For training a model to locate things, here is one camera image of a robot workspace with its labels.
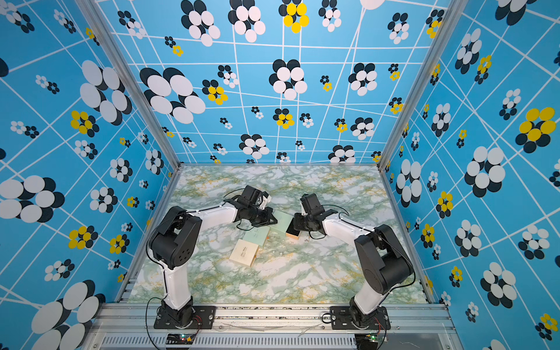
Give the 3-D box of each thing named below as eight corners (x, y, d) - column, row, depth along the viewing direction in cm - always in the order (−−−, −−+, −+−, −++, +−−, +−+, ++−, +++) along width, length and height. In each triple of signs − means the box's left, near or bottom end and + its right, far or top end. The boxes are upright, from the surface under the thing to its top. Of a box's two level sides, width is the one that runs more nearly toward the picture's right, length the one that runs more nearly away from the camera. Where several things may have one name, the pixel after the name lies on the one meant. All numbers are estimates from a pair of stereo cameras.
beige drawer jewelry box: (231, 261, 88) (229, 257, 85) (240, 242, 94) (238, 238, 91) (251, 268, 87) (250, 264, 84) (259, 248, 92) (258, 244, 89)
